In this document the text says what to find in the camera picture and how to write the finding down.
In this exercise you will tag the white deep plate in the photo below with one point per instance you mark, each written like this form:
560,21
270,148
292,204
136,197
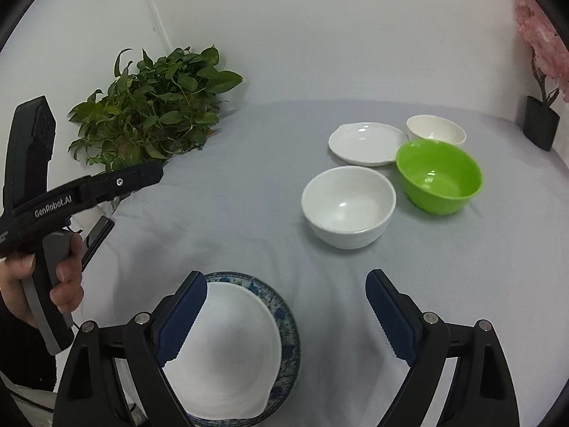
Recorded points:
226,347

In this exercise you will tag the person's left forearm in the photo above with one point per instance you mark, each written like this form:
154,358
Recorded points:
17,351

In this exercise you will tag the person's left hand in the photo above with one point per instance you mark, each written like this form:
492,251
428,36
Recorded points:
66,296

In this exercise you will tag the white scalloped plate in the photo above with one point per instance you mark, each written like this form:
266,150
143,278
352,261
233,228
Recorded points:
364,144

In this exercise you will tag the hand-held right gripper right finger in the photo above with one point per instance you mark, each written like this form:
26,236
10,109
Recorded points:
391,320

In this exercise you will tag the large white bowl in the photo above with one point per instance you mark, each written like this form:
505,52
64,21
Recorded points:
346,204

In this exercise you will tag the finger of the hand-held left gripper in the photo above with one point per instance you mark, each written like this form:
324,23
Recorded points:
129,180
98,240

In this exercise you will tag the green leafy potted plant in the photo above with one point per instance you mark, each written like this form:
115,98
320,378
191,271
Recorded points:
151,111

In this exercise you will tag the green plastic bowl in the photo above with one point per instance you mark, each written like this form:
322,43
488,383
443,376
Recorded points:
444,178

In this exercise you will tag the small white bowl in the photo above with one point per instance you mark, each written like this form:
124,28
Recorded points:
433,131

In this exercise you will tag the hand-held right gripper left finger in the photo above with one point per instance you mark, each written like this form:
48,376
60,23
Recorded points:
182,320

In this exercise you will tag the pink artificial blossom tree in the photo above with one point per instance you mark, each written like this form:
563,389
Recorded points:
542,49

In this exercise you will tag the grey tablecloth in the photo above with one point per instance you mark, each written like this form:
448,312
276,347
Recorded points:
222,213

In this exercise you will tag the black square plant pot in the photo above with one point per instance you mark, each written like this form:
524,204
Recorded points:
540,124

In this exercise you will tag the blue patterned plate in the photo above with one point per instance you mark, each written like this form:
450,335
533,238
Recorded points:
286,333

